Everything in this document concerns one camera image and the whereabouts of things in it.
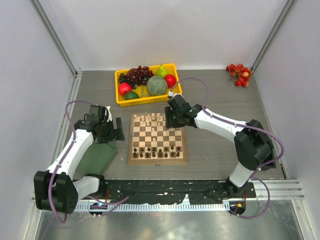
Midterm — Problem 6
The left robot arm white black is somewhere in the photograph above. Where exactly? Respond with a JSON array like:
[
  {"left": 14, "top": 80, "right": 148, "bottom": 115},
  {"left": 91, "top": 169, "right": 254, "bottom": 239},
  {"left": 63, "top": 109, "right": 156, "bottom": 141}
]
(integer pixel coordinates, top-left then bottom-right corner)
[{"left": 33, "top": 105, "right": 125, "bottom": 215}]

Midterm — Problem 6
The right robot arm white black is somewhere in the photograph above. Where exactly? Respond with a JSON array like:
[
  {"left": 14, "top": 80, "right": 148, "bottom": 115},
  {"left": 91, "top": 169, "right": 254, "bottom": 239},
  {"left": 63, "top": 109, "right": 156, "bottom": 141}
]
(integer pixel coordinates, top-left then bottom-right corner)
[{"left": 164, "top": 91, "right": 274, "bottom": 196}]

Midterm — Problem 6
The wooden chess board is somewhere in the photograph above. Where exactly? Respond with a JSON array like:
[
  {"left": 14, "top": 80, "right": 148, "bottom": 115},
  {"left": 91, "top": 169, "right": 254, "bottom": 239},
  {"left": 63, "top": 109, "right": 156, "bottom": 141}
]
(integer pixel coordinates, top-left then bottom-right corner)
[{"left": 128, "top": 112, "right": 188, "bottom": 166}]

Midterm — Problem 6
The green melon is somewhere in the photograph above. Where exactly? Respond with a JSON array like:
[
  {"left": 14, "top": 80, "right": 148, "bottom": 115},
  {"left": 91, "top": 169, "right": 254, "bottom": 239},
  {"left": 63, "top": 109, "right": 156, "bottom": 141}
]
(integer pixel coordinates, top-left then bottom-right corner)
[{"left": 146, "top": 76, "right": 168, "bottom": 96}]

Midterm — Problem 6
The red apple right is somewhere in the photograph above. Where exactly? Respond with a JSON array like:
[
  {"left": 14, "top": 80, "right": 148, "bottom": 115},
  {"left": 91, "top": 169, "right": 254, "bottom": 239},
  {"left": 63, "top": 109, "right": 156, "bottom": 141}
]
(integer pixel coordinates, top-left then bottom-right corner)
[{"left": 164, "top": 74, "right": 177, "bottom": 89}]

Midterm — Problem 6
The red apple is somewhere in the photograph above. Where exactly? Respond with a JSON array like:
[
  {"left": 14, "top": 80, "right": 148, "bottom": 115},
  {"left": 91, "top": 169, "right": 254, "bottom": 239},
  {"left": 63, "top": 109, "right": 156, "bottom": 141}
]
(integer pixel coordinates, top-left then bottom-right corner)
[
  {"left": 118, "top": 82, "right": 132, "bottom": 96},
  {"left": 164, "top": 74, "right": 177, "bottom": 89}
]

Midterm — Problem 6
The green plastic tray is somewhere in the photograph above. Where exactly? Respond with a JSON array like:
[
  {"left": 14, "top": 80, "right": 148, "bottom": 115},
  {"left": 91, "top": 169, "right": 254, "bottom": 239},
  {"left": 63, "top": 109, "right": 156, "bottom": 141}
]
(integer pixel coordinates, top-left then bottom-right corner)
[{"left": 77, "top": 143, "right": 118, "bottom": 175}]

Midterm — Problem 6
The green lime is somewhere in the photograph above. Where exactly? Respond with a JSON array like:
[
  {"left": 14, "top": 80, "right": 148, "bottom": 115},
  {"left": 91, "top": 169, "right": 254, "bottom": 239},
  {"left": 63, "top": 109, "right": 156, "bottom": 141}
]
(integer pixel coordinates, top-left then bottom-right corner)
[{"left": 124, "top": 91, "right": 140, "bottom": 101}]

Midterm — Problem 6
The green pear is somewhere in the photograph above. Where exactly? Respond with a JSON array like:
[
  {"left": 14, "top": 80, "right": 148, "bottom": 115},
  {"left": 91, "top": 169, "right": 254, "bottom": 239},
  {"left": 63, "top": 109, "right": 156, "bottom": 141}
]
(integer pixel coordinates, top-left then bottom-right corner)
[{"left": 156, "top": 64, "right": 169, "bottom": 78}]

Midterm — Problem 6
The red apple left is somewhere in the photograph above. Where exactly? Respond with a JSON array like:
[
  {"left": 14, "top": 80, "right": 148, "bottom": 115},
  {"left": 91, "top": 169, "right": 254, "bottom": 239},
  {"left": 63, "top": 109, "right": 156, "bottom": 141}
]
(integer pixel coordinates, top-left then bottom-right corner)
[{"left": 118, "top": 82, "right": 132, "bottom": 96}]

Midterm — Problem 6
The red grape bunch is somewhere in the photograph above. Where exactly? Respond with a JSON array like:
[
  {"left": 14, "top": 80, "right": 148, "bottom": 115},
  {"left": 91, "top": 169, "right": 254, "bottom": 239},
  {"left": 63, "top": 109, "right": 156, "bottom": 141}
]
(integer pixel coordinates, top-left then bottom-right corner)
[{"left": 124, "top": 65, "right": 155, "bottom": 87}]

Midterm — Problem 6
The black grape bunch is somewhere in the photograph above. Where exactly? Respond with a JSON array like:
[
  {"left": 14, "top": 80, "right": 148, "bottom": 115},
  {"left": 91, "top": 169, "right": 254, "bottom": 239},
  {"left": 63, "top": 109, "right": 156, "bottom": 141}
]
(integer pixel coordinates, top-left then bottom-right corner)
[{"left": 118, "top": 73, "right": 136, "bottom": 89}]

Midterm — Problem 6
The red cherry cluster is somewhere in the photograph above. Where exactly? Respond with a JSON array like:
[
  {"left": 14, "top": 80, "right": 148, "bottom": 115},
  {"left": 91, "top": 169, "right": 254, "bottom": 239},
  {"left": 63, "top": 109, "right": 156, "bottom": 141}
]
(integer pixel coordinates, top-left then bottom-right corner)
[{"left": 225, "top": 63, "right": 252, "bottom": 88}]

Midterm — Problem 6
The black plastic bin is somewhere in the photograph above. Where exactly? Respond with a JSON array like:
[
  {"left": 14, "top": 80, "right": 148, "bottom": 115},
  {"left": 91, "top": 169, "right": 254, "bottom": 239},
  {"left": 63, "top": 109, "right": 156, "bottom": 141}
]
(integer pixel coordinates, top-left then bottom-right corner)
[{"left": 260, "top": 150, "right": 277, "bottom": 171}]

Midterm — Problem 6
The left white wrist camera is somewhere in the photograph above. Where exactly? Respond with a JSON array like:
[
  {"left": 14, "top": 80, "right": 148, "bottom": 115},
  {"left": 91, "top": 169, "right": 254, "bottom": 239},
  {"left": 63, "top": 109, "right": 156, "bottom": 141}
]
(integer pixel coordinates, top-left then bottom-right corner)
[{"left": 103, "top": 106, "right": 112, "bottom": 123}]

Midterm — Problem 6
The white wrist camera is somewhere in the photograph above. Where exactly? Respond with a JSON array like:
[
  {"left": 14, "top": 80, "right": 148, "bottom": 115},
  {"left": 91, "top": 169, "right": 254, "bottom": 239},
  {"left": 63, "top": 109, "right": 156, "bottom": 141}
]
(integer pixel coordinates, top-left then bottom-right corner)
[
  {"left": 103, "top": 106, "right": 112, "bottom": 123},
  {"left": 167, "top": 91, "right": 183, "bottom": 99}
]

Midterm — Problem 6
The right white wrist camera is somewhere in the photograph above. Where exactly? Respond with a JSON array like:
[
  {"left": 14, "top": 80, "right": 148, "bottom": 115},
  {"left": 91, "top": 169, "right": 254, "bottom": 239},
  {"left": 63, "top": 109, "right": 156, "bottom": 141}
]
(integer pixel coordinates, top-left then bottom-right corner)
[{"left": 167, "top": 91, "right": 183, "bottom": 99}]

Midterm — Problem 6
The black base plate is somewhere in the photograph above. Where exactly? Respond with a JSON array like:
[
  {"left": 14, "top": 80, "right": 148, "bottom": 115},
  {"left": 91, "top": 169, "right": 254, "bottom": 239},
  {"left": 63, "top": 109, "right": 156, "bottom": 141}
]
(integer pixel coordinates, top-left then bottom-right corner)
[{"left": 91, "top": 179, "right": 256, "bottom": 205}]

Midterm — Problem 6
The white cable duct strip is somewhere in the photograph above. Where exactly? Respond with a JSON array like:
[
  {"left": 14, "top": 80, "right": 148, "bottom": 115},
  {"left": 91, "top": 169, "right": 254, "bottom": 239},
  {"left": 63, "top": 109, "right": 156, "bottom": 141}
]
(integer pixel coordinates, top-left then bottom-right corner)
[{"left": 74, "top": 201, "right": 230, "bottom": 213}]

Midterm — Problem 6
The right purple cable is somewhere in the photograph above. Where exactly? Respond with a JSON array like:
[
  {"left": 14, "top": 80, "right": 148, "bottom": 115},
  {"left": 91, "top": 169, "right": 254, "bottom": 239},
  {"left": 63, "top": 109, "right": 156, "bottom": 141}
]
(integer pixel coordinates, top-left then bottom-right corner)
[{"left": 167, "top": 77, "right": 285, "bottom": 220}]

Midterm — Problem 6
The purple cable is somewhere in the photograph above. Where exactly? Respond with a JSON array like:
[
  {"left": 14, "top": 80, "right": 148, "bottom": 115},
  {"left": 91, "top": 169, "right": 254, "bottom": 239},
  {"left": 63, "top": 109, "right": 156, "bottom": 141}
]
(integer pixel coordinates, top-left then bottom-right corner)
[
  {"left": 47, "top": 100, "right": 131, "bottom": 224},
  {"left": 167, "top": 77, "right": 285, "bottom": 220}
]

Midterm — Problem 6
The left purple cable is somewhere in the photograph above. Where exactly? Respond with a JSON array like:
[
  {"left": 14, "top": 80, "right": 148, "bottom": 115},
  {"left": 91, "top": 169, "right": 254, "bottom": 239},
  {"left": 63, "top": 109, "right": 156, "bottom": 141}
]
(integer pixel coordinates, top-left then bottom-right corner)
[{"left": 47, "top": 100, "right": 131, "bottom": 224}]

